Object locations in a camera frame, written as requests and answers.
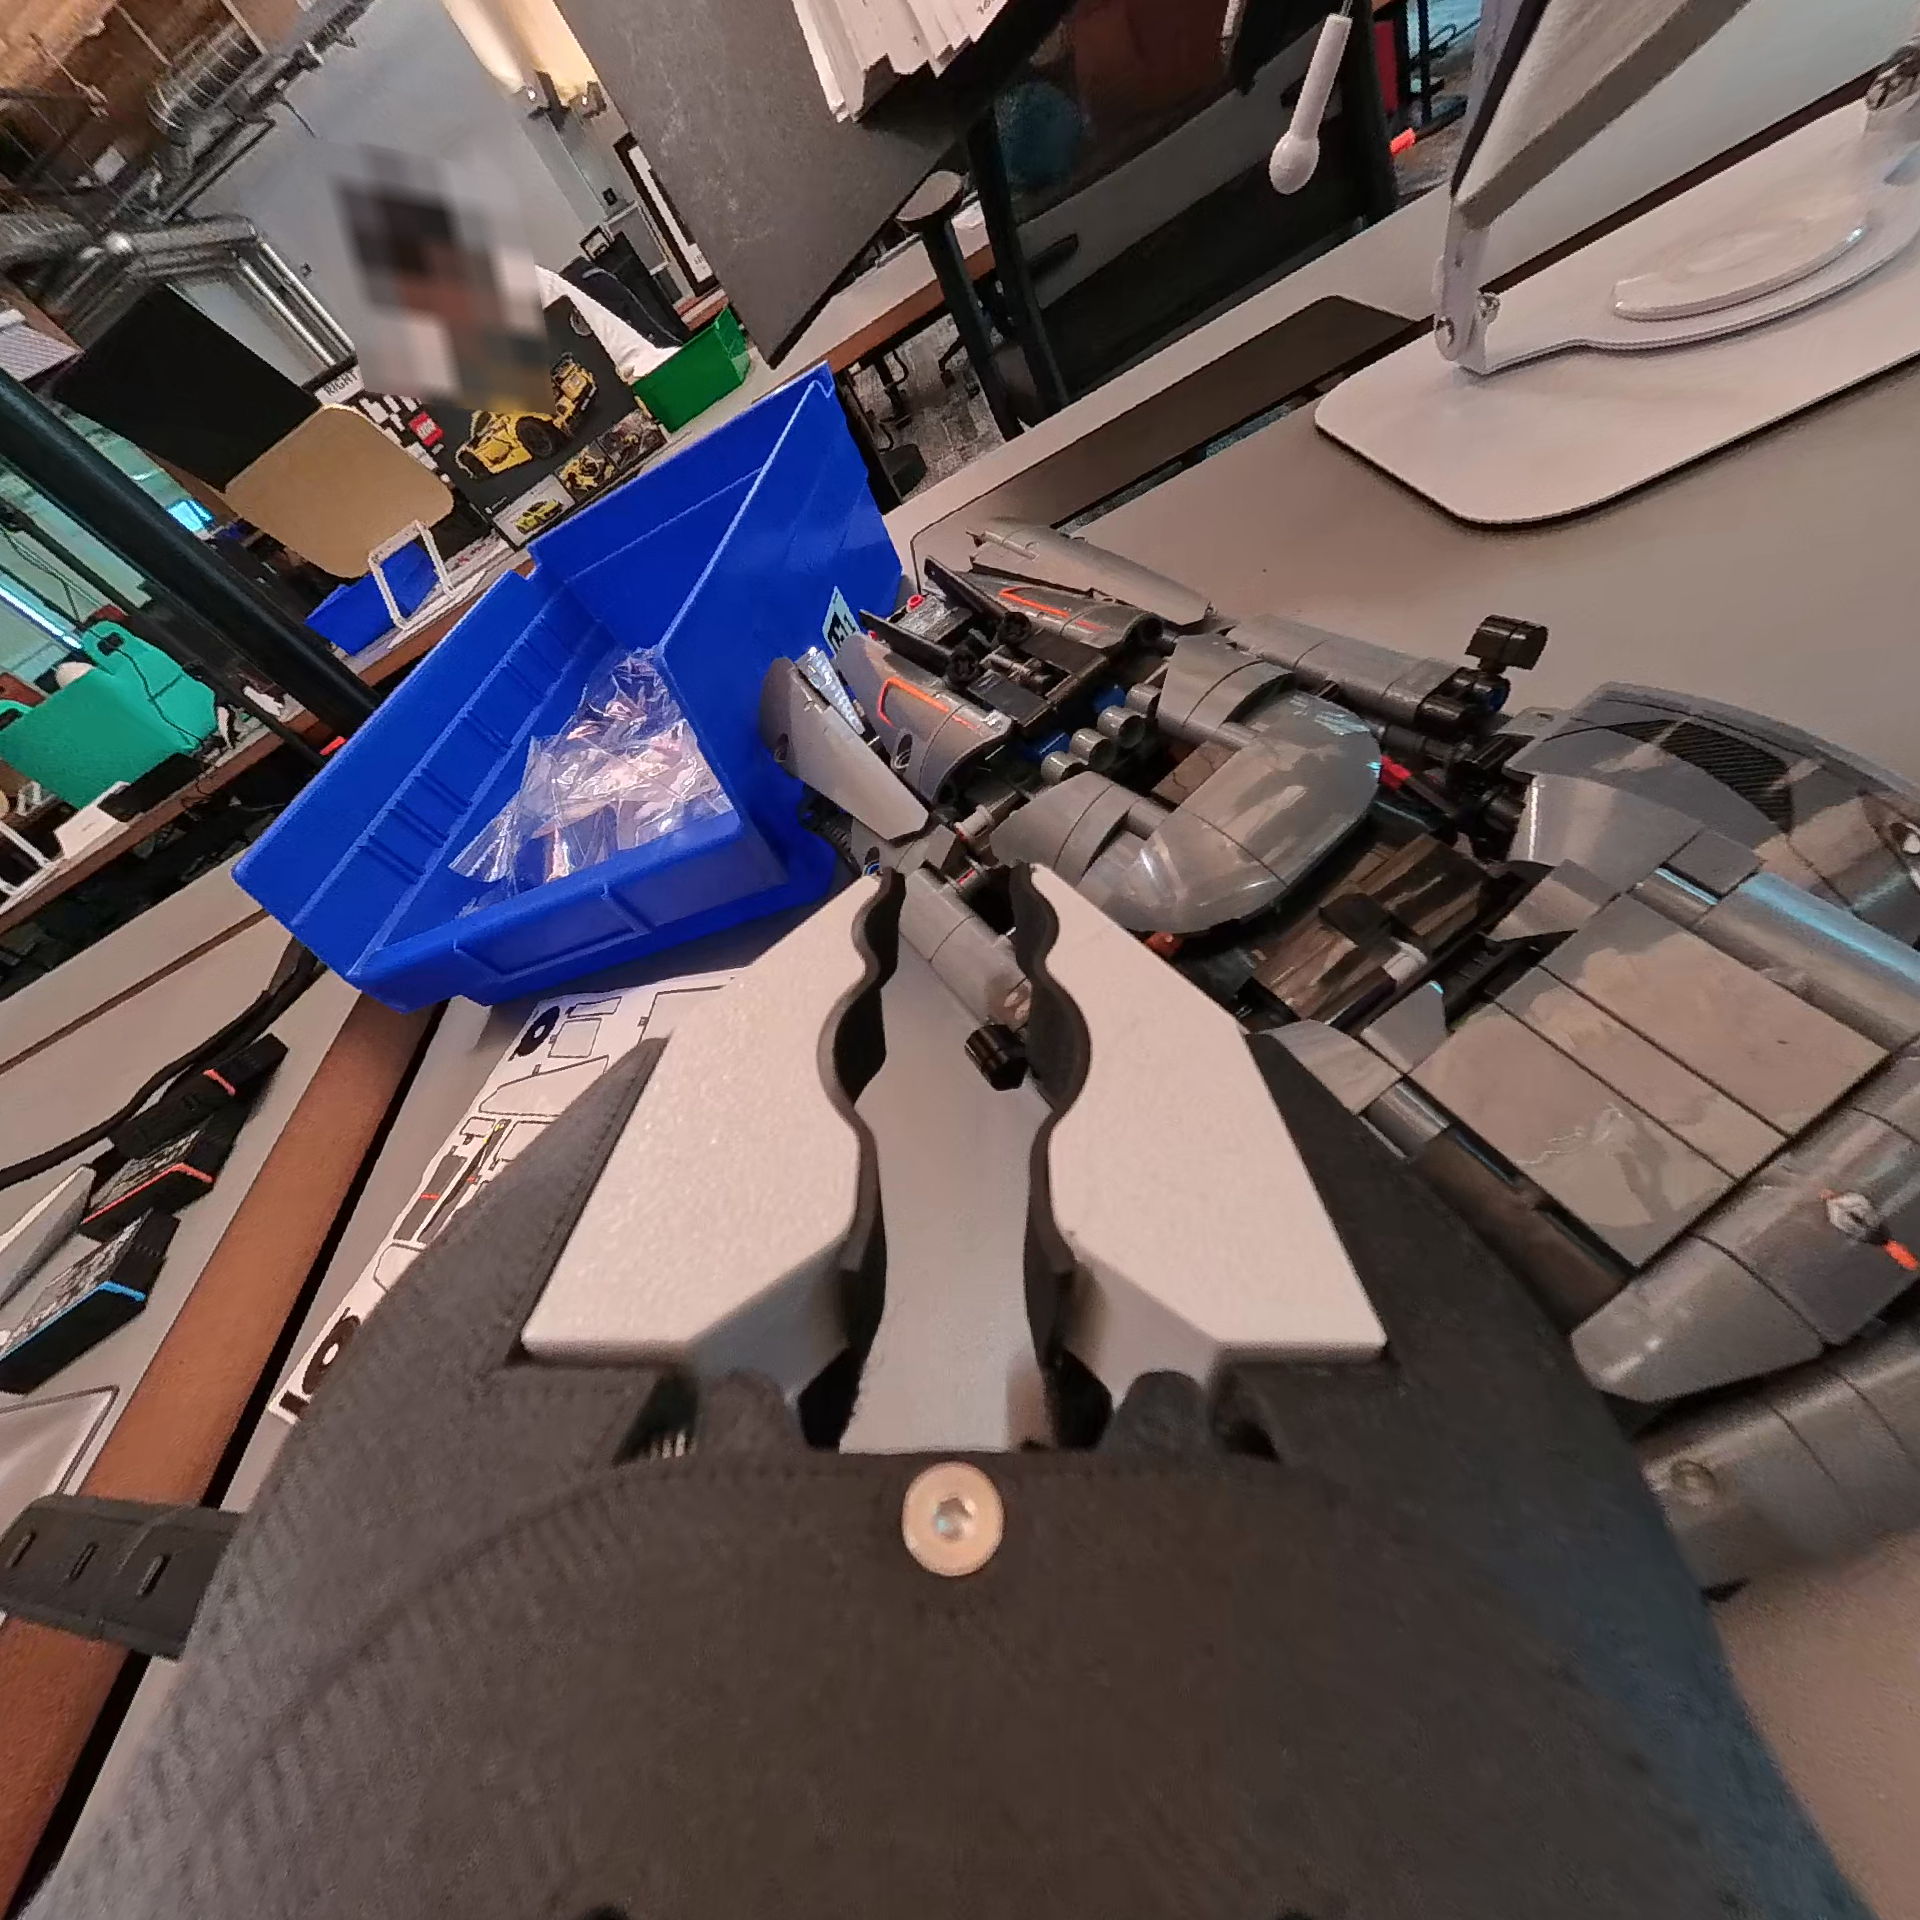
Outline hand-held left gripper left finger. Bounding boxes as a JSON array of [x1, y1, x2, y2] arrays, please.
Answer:
[[516, 866, 912, 1446]]

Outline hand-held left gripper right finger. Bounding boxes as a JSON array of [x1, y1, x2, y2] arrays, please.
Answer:
[[1005, 862, 1392, 1416]]

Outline grey lego car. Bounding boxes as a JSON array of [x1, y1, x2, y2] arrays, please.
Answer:
[[756, 518, 1920, 1600]]

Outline black lego box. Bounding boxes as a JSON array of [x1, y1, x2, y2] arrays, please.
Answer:
[[451, 294, 669, 550]]

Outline white sticker sheet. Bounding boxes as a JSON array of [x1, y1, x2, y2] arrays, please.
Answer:
[[269, 971, 736, 1427]]

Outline clear plastic bags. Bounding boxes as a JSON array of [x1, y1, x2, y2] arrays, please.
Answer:
[[458, 648, 736, 903]]

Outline black battery orange mark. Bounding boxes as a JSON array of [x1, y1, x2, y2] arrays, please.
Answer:
[[159, 1035, 291, 1150]]

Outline black battery red stripe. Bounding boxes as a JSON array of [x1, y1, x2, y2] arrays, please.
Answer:
[[83, 1118, 243, 1234]]

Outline blue plastic bin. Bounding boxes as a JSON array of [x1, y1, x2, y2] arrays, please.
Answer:
[[231, 360, 905, 1010]]

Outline black battery blue stripe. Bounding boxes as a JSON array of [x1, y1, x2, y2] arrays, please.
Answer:
[[0, 1208, 183, 1396]]

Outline small blue bin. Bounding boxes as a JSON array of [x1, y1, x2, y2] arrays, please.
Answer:
[[306, 562, 519, 655]]

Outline teal chair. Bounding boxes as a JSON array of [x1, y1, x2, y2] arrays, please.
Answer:
[[0, 623, 220, 812]]

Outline tan round board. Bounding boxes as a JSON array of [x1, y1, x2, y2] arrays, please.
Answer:
[[224, 404, 453, 578]]

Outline green bin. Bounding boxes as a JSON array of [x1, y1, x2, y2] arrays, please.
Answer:
[[631, 306, 753, 431]]

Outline black metal pole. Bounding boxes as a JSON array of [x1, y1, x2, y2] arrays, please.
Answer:
[[0, 369, 378, 736]]

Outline white monitor stand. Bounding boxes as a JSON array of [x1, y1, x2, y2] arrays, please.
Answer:
[[1316, 89, 1920, 529]]

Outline black flat panel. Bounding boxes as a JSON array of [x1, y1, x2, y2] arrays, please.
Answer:
[[53, 287, 324, 489]]

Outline large black board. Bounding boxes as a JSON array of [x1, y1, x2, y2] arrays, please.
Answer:
[[556, 0, 1037, 362]]

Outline white hanging tool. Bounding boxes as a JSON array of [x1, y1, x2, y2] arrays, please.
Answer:
[[1266, 11, 1360, 198]]

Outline white paper stack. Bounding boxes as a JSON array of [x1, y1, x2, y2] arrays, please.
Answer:
[[787, 0, 1011, 127]]

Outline grey monitor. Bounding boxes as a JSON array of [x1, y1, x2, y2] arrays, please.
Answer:
[[1448, 0, 1920, 227]]

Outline black cable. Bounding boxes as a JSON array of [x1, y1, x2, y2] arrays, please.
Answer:
[[0, 945, 324, 1186]]

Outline small white frame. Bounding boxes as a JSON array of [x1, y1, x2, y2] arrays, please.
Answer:
[[368, 518, 453, 618]]

